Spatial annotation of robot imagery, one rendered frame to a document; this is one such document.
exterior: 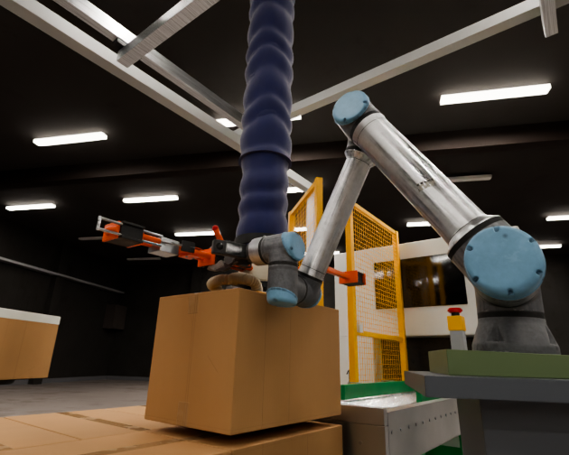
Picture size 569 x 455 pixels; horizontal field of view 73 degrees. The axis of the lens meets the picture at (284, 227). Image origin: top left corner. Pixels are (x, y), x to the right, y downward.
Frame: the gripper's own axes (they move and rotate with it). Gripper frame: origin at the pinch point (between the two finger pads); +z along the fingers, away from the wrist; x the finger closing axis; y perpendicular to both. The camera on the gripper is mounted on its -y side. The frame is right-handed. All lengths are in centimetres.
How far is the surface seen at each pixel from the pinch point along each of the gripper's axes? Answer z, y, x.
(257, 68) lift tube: -1, 16, 94
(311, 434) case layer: -22, 34, -56
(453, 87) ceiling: -23, 338, 288
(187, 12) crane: 75, 24, 184
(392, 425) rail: -37, 67, -55
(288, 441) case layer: -22, 21, -57
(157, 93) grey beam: 181, 74, 197
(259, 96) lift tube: -3, 17, 78
